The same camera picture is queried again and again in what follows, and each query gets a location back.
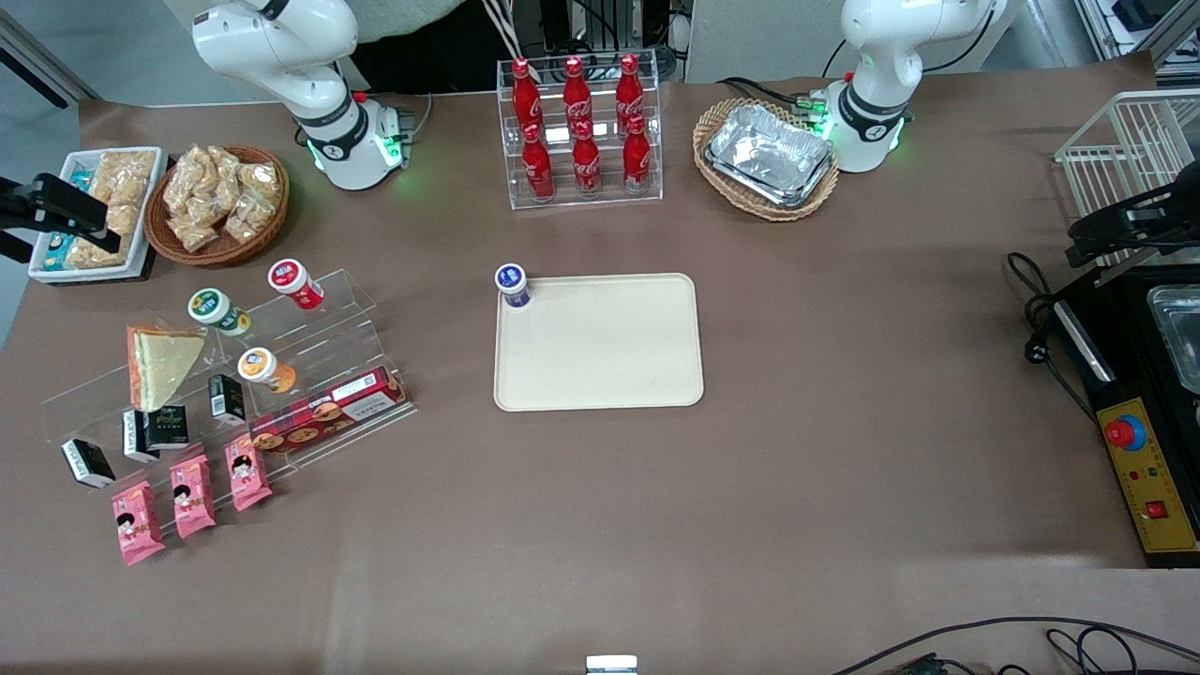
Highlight black food warmer machine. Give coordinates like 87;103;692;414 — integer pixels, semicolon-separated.
1050;267;1200;570

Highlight green lid cup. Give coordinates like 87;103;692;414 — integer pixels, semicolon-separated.
187;288;252;338

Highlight white cables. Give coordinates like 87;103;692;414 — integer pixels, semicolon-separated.
483;0;523;63

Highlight light wicker basket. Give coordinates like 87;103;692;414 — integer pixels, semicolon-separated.
693;97;841;222

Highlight looped black cable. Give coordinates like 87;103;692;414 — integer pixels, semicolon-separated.
1045;626;1137;675

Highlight triangular sandwich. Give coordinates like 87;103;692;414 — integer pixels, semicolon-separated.
127;325;205;413

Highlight white wire basket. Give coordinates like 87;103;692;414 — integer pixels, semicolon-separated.
1055;89;1200;268

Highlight black power cable with plug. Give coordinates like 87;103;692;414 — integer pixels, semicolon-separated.
1008;251;1098;423

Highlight aluminium frame table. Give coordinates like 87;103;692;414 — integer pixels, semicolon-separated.
1073;0;1200;76

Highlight red mushroom button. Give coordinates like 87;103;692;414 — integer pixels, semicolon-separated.
1104;414;1148;451

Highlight dark brown wicker basket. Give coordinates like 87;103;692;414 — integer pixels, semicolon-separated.
144;144;291;268

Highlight yellow control panel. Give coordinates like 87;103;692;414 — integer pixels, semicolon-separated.
1095;397;1200;554

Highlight orange lid cup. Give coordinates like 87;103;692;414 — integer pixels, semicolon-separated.
237;347;297;395

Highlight clear acrylic stepped shelf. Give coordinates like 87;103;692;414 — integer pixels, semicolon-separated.
41;269;418;535

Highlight black cable at arm base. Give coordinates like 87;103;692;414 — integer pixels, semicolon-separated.
717;75;817;113

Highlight red cola bottle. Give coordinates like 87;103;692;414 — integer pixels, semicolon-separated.
511;58;543;132
622;115;653;191
572;122;603;196
562;56;593;128
616;53;646;123
521;125;556;201

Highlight black carton green print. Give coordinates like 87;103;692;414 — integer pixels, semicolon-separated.
143;404;189;449

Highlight small black carton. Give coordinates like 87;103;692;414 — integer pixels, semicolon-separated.
208;374;247;420
61;439;116;489
122;409;160;464

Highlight aluminium foil tray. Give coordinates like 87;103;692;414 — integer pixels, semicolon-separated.
705;103;833;198
709;164;837;209

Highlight brown table mat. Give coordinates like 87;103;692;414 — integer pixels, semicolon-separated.
0;52;1200;675

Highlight blue lid cup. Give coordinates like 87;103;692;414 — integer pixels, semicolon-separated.
495;263;533;310

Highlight grey machine handle bar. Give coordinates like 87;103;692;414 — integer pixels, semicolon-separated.
1055;300;1117;383

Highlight beige plastic tray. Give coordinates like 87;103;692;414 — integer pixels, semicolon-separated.
493;273;704;413

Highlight white rectangular snack tray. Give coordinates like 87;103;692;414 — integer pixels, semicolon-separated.
28;147;170;284

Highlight pink snack packet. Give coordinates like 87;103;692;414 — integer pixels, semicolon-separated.
224;436;274;512
170;456;218;539
112;481;166;566

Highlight clear acrylic bottle rack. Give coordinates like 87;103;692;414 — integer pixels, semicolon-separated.
497;54;664;211

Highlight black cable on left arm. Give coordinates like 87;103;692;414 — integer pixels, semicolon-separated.
923;5;997;74

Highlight red cookie box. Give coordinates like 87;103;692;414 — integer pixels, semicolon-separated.
248;367;411;455

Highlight long black cable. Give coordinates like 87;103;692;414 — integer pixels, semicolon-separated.
830;616;1200;675

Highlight steel food tray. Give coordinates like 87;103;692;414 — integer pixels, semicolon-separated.
1146;286;1200;395

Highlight grey metal beam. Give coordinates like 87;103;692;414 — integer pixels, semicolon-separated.
0;14;99;109

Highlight red lid cup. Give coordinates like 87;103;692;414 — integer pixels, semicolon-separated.
267;259;325;310

